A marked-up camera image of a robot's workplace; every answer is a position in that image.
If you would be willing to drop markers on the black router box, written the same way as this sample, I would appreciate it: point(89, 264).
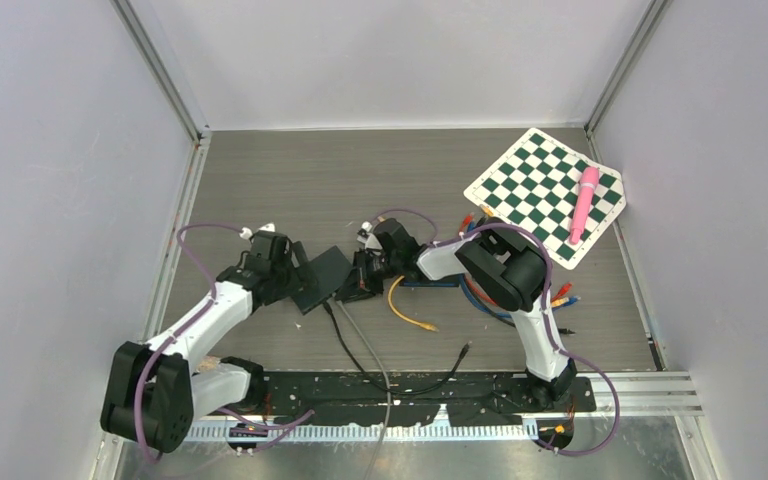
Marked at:
point(320, 278)

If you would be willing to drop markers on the black ribbed network switch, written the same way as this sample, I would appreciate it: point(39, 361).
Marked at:
point(430, 281)

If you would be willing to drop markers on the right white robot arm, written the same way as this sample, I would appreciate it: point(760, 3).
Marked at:
point(506, 261)

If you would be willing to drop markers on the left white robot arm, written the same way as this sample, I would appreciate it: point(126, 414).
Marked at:
point(155, 391)

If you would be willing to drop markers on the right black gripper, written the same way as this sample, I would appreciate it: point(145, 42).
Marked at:
point(354, 289)

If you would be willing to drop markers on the green white checkered board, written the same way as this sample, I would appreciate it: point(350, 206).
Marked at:
point(534, 184)

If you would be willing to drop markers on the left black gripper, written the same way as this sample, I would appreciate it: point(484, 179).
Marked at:
point(296, 273)

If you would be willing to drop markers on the pink cylindrical tube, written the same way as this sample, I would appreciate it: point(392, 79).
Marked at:
point(586, 188)

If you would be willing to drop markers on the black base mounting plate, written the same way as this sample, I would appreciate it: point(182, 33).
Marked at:
point(342, 398)

